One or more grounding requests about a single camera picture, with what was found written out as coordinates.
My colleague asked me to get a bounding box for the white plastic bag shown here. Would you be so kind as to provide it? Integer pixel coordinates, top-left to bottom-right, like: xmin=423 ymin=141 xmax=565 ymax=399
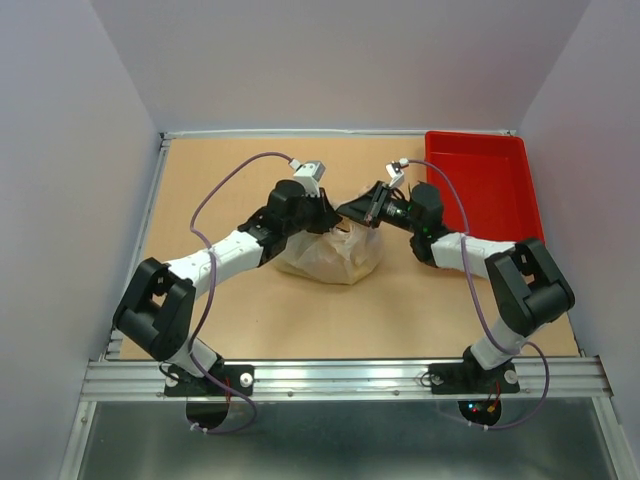
xmin=271 ymin=220 xmax=384 ymax=285

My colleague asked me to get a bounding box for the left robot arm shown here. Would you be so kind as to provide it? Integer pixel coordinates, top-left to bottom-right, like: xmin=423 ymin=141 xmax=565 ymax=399
xmin=113 ymin=180 xmax=341 ymax=394

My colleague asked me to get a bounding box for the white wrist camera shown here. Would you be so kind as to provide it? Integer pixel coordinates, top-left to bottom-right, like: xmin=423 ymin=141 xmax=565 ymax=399
xmin=385 ymin=158 xmax=409 ymax=190
xmin=289 ymin=159 xmax=326 ymax=197

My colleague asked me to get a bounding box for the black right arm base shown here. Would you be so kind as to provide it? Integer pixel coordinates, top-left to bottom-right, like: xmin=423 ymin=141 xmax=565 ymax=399
xmin=427 ymin=362 xmax=520 ymax=396

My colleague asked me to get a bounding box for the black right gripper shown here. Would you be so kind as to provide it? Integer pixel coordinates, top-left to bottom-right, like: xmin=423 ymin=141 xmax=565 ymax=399
xmin=333 ymin=181 xmax=421 ymax=235

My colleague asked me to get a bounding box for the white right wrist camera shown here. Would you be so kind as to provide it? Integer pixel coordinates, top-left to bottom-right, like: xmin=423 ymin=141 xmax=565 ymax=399
xmin=385 ymin=158 xmax=409 ymax=190

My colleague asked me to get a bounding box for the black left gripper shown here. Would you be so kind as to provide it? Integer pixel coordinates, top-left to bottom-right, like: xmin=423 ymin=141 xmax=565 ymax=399
xmin=283 ymin=186 xmax=340 ymax=237

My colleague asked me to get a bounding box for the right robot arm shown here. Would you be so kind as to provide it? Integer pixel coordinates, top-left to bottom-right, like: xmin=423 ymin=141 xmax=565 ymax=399
xmin=338 ymin=182 xmax=575 ymax=394

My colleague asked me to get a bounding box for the red plastic tray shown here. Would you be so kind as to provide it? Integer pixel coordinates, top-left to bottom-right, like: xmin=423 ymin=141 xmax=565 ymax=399
xmin=425 ymin=131 xmax=544 ymax=241

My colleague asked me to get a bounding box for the aluminium front rail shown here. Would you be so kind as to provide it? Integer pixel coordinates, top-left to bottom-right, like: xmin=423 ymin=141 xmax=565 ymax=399
xmin=80 ymin=357 xmax=612 ymax=403

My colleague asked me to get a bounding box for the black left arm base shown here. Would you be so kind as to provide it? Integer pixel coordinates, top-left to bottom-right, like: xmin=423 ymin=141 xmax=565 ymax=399
xmin=158 ymin=363 xmax=255 ymax=398

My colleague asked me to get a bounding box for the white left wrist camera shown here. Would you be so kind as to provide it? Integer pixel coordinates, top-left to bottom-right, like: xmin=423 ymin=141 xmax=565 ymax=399
xmin=289 ymin=159 xmax=326 ymax=197

